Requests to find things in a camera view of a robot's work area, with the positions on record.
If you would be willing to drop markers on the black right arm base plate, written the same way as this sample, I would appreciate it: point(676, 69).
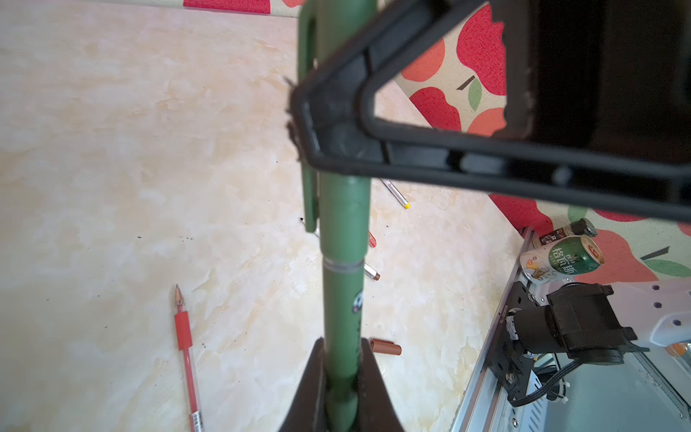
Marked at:
point(507, 357)

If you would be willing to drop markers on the brown pen cap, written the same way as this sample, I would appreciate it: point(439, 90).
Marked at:
point(385, 347)

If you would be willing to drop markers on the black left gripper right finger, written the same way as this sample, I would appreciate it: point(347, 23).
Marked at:
point(375, 410)

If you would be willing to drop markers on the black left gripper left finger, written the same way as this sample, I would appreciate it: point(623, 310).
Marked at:
point(308, 410)

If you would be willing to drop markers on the white silver pen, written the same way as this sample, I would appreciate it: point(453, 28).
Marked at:
point(369, 270)

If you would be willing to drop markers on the red pen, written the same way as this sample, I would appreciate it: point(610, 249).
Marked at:
point(185, 345)

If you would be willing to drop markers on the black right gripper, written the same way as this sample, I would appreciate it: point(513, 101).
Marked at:
point(610, 77)

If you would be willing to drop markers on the green pen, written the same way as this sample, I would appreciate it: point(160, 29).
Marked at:
point(344, 220)

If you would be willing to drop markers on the green drink can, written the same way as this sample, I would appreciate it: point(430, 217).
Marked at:
point(562, 259)

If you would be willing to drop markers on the small red pen cap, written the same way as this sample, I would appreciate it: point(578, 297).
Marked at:
point(372, 239)

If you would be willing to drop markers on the green pen cap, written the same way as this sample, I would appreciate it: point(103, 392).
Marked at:
point(324, 107)

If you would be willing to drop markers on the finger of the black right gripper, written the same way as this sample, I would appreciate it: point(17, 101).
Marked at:
point(525, 168)

